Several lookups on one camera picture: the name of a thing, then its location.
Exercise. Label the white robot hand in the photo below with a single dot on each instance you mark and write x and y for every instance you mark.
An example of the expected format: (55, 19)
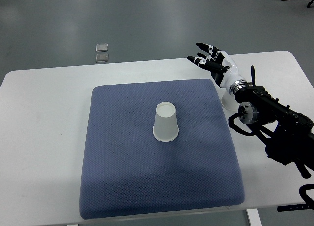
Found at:
(217, 61)

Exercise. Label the white paper cup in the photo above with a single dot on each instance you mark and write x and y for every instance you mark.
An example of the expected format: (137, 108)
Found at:
(228, 102)
(165, 128)

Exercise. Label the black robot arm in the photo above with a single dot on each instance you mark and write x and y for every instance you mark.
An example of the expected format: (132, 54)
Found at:
(287, 134)

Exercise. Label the white paper cup on cushion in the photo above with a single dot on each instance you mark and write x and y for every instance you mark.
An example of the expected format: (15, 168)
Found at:
(165, 128)

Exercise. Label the upper metal floor plate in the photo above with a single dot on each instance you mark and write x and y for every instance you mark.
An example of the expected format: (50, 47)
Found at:
(102, 47)

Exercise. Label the black tripod leg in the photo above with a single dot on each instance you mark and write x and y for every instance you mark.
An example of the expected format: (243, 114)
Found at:
(310, 3)

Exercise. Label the blue fabric cushion pad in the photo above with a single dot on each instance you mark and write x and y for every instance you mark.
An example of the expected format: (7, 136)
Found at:
(127, 171)

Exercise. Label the white table leg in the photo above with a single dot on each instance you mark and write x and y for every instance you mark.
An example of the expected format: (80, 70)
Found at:
(253, 217)

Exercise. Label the black table control panel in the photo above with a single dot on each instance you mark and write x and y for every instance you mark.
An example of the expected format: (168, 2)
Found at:
(296, 207)

